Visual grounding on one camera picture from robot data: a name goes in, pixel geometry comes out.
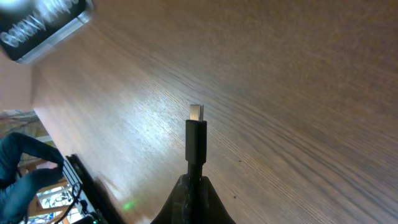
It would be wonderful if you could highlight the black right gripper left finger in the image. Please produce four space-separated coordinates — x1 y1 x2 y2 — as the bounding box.
151 174 192 224

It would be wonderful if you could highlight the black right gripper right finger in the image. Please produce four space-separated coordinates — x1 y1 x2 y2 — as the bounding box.
199 176 236 224

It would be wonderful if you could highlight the black charger cable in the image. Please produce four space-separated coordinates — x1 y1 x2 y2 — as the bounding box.
185 104 208 224

